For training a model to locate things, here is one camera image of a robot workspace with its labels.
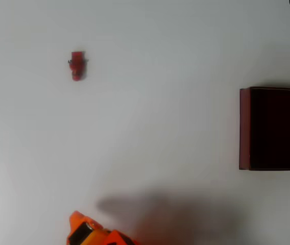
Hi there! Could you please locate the small red toy block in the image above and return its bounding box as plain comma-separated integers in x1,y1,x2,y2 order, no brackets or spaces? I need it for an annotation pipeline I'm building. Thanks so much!
67,51,89,82

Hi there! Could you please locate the dark red open box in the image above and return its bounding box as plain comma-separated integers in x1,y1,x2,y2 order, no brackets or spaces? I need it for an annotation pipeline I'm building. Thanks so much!
239,86,290,171

